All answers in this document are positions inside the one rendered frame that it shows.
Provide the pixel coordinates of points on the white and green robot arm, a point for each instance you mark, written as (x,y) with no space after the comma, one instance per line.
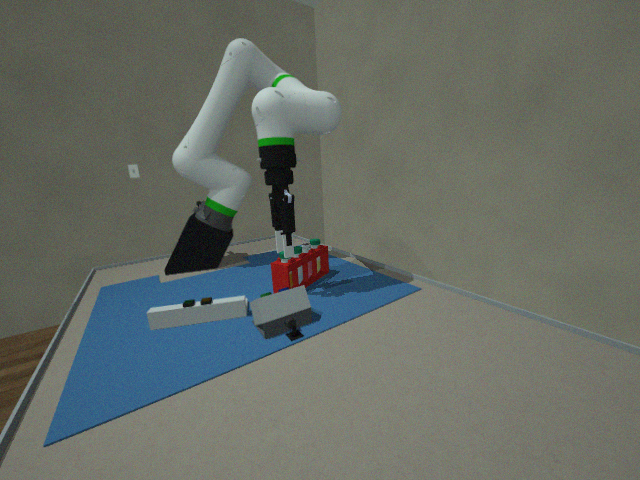
(278,114)

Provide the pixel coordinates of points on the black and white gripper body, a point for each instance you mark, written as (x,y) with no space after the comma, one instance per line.
(279,180)

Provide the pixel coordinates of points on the blue flat mat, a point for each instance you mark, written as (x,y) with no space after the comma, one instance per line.
(122,366)

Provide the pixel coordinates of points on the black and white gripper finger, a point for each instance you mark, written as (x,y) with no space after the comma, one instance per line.
(275,213)
(288,227)

